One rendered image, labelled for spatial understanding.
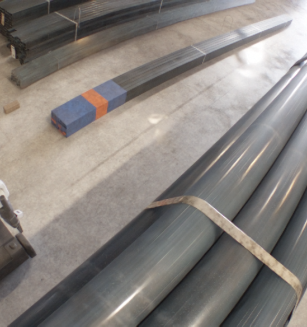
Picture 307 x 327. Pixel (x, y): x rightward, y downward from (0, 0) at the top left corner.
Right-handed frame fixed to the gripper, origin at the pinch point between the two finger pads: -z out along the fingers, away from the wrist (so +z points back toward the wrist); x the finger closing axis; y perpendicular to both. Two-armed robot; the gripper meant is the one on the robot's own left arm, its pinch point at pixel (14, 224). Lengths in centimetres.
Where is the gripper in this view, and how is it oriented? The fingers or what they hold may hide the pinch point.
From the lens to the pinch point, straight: 175.0
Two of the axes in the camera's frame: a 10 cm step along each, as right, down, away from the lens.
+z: -0.4, -7.2, -7.0
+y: 5.0, -6.2, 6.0
